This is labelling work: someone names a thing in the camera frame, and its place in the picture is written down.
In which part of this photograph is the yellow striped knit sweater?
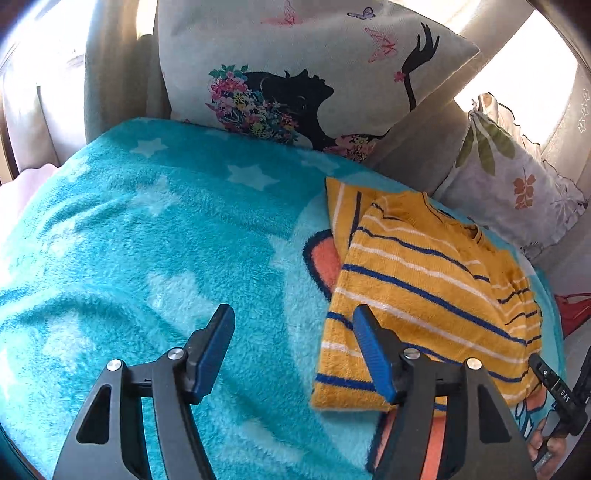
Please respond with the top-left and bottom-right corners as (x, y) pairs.
(304, 178), (543, 410)

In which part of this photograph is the right human hand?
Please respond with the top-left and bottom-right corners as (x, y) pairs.
(526, 416), (569, 480)

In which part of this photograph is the red cloth item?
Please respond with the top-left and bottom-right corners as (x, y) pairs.
(555, 292), (591, 337)

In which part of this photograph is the turquoise star fleece blanket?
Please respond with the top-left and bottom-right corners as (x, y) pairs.
(1, 119), (565, 479)

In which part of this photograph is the leaf print ruffled pillow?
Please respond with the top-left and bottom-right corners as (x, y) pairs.
(433, 93), (588, 260)

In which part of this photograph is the beige curtain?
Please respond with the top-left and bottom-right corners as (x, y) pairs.
(1, 1), (590, 187)

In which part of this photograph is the woman silhouette floral cushion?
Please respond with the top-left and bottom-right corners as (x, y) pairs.
(157, 1), (478, 162)

